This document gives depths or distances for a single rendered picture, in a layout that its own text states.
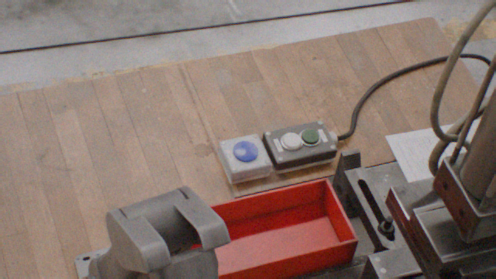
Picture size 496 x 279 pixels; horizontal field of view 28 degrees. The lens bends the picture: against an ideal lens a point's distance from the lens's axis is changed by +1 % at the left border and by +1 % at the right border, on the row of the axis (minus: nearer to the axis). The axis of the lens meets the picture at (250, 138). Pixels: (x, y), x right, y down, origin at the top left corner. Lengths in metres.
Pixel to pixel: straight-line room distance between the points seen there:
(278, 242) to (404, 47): 0.50
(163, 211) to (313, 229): 0.52
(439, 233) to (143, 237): 0.40
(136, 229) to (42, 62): 1.99
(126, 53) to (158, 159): 1.43
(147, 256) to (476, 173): 0.38
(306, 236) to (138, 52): 1.57
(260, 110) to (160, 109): 0.17
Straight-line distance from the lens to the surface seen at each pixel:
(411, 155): 1.66
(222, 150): 1.57
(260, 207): 1.51
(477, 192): 1.14
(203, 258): 0.99
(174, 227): 1.04
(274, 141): 1.59
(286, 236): 1.51
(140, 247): 0.98
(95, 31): 3.06
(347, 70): 1.76
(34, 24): 3.09
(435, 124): 1.15
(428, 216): 1.23
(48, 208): 1.53
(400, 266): 1.42
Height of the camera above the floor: 2.15
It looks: 50 degrees down
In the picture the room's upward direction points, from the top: 10 degrees clockwise
